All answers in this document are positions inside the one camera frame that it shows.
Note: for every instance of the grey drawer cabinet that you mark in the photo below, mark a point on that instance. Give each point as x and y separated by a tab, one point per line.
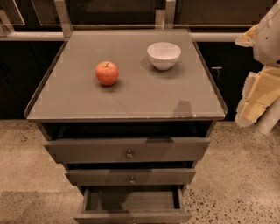
145	102

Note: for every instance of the grey top drawer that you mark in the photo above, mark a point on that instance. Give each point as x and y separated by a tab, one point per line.
127	150

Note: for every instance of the grey bottom drawer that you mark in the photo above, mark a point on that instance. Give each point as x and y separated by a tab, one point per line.
136	204

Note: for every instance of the grey drawer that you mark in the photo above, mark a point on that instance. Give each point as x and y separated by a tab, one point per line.
127	150
130	177
136	204

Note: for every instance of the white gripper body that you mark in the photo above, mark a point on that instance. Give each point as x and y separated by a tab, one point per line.
268	40

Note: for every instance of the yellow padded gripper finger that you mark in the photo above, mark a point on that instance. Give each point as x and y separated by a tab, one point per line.
260	90

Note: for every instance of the red apple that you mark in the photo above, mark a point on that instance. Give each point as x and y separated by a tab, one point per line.
107	73

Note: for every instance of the grey middle drawer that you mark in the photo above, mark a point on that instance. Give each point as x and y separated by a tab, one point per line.
130	177

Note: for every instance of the metal railing frame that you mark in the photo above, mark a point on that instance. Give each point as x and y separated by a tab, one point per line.
203	20

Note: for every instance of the white ceramic bowl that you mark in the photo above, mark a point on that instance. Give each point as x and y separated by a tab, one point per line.
163	55

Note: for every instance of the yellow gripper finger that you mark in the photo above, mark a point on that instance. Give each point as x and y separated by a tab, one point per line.
247	38

